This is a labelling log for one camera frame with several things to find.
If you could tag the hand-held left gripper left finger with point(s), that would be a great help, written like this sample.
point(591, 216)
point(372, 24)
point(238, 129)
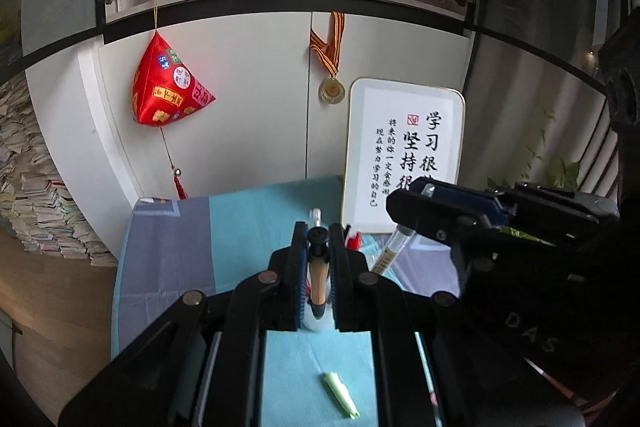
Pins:
point(300, 282)

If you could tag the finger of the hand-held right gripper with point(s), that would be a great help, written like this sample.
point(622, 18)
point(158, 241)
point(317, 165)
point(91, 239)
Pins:
point(430, 217)
point(475, 202)

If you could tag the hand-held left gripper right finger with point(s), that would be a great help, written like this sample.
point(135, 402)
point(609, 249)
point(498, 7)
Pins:
point(337, 282)

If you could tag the beige pen with black cap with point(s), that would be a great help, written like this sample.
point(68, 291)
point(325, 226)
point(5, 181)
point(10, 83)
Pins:
point(318, 277)

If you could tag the translucent white pen holder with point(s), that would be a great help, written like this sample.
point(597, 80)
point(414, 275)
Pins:
point(316, 324)

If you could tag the clear test tube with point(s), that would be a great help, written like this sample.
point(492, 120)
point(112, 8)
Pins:
point(395, 252)

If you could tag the clear-capped blue gel pen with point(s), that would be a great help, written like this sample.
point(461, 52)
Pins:
point(315, 217)

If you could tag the red and white pen topper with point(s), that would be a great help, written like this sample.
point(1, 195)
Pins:
point(353, 237)

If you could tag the framed calligraphy sign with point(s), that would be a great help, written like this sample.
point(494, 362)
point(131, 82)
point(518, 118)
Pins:
point(405, 147)

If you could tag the blue patterned tablecloth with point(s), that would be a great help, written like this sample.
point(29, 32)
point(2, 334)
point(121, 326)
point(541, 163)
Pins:
point(240, 232)

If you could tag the green leafy plant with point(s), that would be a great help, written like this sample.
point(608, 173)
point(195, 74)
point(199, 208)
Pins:
point(560, 172)

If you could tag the small light green tube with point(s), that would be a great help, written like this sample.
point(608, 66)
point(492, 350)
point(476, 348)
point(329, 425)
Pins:
point(340, 394)

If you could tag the medal with striped ribbon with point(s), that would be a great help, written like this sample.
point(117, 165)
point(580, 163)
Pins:
point(327, 52)

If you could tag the white shelf cabinet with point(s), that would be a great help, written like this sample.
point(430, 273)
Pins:
point(260, 82)

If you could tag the red pyramid sachet with tassel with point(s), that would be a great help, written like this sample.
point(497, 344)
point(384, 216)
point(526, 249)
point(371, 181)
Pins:
point(165, 92)

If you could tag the large pile of papers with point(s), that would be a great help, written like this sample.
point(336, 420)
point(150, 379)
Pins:
point(40, 207)

